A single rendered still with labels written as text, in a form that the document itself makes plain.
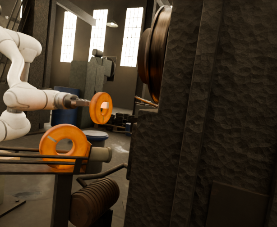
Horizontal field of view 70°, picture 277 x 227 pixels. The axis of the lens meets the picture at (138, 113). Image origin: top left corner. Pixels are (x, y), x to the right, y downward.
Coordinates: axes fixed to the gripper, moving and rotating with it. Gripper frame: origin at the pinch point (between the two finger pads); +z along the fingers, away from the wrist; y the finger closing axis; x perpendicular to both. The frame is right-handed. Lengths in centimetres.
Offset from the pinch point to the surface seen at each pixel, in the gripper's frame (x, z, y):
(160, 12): 41.3, 25.3, -1.1
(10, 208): -79, -74, -9
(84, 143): -12.8, 10.1, 24.6
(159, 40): 27.8, 28.1, 4.7
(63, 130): -8.1, 6.2, 31.0
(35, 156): -15.6, 3.0, 38.4
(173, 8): 28, 40, 30
